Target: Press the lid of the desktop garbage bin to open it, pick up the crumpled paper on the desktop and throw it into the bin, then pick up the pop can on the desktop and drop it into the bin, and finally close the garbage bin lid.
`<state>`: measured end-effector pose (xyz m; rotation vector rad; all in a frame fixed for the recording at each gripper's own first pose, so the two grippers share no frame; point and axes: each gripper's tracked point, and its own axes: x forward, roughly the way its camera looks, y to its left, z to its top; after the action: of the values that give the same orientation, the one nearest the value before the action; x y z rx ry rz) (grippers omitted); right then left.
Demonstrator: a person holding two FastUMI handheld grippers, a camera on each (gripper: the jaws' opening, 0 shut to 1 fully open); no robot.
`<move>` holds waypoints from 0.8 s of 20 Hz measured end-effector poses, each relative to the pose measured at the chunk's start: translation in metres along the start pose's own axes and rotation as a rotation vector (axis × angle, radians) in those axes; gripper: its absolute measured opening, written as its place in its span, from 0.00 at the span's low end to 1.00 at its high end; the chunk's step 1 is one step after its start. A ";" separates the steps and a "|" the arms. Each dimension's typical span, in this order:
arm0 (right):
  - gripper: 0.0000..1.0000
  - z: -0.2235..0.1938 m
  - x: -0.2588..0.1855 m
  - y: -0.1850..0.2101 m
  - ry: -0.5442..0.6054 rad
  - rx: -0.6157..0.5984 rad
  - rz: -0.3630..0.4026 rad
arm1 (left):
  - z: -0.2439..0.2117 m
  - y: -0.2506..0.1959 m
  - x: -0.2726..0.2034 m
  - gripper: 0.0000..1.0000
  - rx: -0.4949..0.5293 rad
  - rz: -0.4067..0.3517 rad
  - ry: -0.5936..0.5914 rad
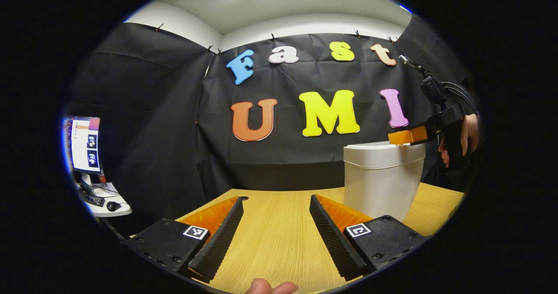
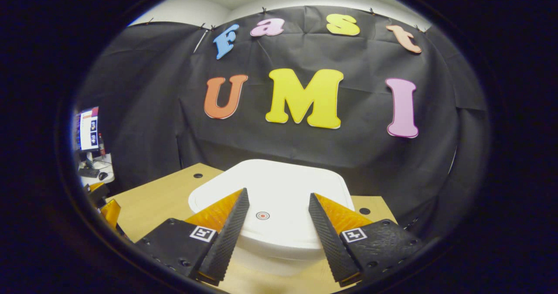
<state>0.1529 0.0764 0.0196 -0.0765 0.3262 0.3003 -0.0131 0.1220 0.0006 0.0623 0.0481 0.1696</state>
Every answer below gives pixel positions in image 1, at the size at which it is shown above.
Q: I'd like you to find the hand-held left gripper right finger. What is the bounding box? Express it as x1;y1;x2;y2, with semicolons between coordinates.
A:
310;194;428;281

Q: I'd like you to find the wooden desktop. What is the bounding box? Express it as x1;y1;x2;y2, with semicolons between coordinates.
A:
131;182;466;294

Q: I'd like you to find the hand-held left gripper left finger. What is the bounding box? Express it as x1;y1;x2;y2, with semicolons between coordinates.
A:
123;197;245;284

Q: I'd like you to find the white desktop garbage bin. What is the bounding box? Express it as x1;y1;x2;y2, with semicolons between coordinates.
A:
343;140;426;223

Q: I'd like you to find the black cable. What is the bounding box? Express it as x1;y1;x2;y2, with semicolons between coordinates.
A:
441;81;478;114

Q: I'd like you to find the white side desk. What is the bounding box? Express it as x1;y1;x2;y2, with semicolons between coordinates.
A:
78;181;133;218

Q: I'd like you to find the black backdrop cloth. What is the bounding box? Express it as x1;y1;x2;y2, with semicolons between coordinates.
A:
65;15;480;238

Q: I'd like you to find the black keyboard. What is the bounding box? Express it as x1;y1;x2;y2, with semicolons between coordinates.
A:
80;192;105;208

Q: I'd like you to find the computer monitor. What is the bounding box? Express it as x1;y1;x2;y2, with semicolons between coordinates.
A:
63;116;101;175

